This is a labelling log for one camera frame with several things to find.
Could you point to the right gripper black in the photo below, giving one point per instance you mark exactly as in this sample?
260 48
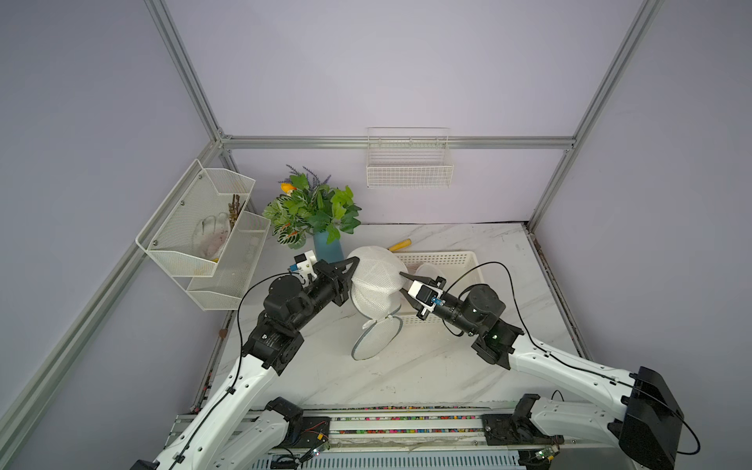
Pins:
423 279

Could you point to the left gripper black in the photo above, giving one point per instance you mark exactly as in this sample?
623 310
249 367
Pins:
339 283

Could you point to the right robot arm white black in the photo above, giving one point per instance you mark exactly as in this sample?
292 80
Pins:
633 411

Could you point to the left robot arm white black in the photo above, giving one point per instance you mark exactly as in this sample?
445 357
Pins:
211 441

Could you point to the teal vase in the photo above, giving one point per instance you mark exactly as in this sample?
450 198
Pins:
330 251

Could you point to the blue yellow garden fork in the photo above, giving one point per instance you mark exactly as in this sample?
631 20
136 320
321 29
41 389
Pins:
400 246

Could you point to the white plastic basket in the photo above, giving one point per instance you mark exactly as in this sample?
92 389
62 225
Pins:
454 265

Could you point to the artificial green plant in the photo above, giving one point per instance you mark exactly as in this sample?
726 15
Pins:
309 206

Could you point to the clear glove in shelf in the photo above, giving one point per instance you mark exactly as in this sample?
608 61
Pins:
210 236

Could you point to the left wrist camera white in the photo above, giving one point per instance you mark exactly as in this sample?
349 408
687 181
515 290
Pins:
303 267

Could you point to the white wire wall basket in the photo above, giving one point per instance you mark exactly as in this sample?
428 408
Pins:
408 168

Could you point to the white mesh wall shelf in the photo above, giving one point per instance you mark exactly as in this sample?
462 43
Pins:
166 239

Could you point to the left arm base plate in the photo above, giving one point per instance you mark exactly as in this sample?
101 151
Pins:
307 432

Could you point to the aluminium frame rail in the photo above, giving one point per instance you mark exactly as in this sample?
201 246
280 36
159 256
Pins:
363 142

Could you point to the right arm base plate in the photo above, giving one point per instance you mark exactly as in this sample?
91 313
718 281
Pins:
511 430

